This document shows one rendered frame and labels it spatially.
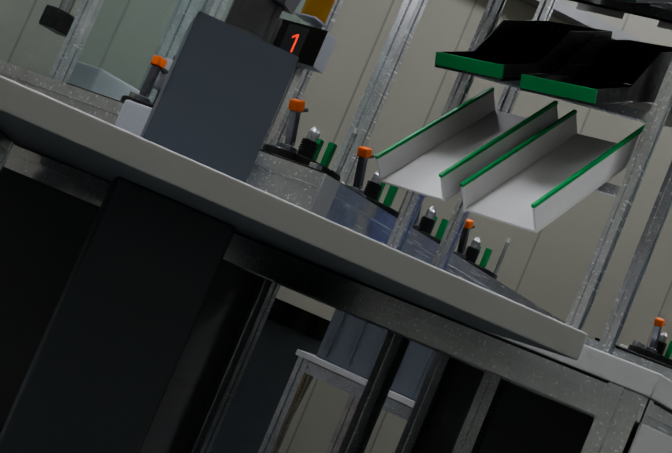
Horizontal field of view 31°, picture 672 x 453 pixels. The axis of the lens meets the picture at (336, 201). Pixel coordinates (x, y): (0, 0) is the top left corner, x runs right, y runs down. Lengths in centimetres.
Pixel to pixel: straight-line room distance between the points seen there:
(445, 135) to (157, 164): 87
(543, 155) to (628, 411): 56
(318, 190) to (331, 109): 434
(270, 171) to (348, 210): 13
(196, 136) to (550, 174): 58
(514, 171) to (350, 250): 71
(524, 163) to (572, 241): 464
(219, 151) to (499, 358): 43
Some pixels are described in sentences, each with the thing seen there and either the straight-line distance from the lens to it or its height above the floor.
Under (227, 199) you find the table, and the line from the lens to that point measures 113.
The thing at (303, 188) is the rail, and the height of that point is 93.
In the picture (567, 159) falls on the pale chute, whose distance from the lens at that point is 187.
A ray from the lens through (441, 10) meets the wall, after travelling 630.
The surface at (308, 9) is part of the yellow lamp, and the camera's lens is 224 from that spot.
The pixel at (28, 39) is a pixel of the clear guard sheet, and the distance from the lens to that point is 330.
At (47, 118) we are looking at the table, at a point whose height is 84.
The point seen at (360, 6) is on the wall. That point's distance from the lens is 619.
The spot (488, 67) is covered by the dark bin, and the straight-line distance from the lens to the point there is 181.
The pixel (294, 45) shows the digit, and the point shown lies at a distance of 222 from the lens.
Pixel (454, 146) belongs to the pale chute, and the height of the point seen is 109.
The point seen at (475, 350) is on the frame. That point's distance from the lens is 153.
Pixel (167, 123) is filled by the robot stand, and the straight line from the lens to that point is 151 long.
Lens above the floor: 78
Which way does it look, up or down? 5 degrees up
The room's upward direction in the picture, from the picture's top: 23 degrees clockwise
